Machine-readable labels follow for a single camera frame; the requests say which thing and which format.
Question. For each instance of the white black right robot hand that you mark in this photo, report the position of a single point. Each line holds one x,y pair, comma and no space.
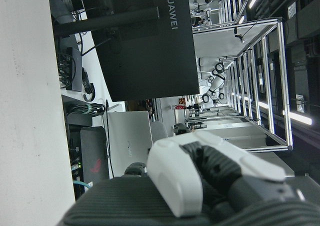
175,181

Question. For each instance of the silver Huawei laptop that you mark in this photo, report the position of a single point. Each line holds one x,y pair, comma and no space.
130,136

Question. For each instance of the black ROG computer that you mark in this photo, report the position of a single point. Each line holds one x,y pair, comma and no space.
92,148

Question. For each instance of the black Huawei monitor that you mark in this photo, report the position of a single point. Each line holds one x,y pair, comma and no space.
150,61

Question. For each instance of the black dock box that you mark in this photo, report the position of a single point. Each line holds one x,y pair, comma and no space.
76,68

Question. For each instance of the aluminium frame cage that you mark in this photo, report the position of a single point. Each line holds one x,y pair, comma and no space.
281,86

